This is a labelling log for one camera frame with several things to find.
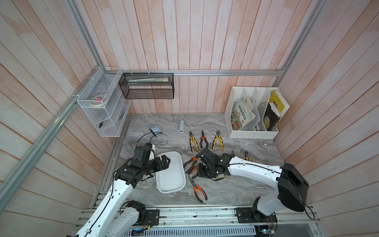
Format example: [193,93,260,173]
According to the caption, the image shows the white file organizer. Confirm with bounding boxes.
[225,87,282,139]

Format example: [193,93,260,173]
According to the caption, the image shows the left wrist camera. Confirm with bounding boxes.
[145,143,156,161]

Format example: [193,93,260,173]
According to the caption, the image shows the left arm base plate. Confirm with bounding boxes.
[135,209,160,226]

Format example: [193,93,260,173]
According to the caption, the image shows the black mesh wall basket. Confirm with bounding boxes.
[118,72,175,99]

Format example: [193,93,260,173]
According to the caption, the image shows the light blue round clock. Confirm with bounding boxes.
[149,125,163,138]

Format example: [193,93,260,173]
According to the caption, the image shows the yellow book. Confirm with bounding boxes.
[269,90,290,117]

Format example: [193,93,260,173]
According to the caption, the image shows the white plastic storage box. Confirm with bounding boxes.
[156,151,186,194]

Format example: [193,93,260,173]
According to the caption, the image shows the orange black small pliers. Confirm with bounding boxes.
[199,130,209,149]

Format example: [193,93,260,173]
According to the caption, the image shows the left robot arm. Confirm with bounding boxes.
[75,143,171,237]

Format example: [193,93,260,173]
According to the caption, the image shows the illustrated history book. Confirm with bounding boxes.
[231,99,256,130]

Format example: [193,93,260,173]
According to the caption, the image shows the black book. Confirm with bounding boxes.
[263,102,281,131]

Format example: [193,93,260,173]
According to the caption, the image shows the aluminium front rail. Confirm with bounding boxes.
[75,203,322,237]

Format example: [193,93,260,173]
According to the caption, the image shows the white wire wall shelf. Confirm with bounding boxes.
[77,67,131,137]

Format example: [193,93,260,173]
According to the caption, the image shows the tape roll on shelf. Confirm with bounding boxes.
[89,95,108,108]

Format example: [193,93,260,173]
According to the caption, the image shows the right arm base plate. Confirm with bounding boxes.
[235,207,277,224]

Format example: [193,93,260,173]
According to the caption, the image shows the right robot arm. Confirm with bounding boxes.
[195,148,309,222]

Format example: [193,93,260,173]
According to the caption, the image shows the orange long nose pliers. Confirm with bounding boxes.
[189,177,208,203]

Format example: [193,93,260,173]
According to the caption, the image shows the yellow black combination pliers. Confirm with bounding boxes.
[189,131,199,152]

